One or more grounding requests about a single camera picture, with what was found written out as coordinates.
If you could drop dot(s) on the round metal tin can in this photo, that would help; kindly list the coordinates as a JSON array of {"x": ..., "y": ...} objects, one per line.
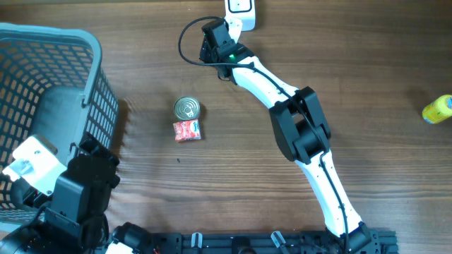
[{"x": 187, "y": 108}]

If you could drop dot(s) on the white barcode scanner box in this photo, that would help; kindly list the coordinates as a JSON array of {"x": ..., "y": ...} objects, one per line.
[{"x": 245, "y": 10}]

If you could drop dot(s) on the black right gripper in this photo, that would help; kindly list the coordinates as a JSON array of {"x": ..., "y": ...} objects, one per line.
[{"x": 206, "y": 51}]

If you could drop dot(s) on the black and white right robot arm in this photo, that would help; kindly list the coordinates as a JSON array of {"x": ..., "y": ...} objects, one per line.
[{"x": 299, "y": 125}]

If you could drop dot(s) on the red snack packet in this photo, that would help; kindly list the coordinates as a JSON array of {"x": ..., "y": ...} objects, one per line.
[{"x": 187, "y": 130}]

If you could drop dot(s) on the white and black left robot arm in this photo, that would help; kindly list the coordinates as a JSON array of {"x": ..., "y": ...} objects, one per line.
[{"x": 72, "y": 219}]

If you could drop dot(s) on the yellow lidded small jar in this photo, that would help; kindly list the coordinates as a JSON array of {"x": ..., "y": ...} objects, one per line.
[{"x": 438, "y": 111}]

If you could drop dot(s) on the grey plastic mesh basket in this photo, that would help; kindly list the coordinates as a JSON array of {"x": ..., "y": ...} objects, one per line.
[{"x": 52, "y": 84}]

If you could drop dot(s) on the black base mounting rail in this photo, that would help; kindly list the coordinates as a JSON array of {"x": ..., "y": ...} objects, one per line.
[{"x": 247, "y": 243}]

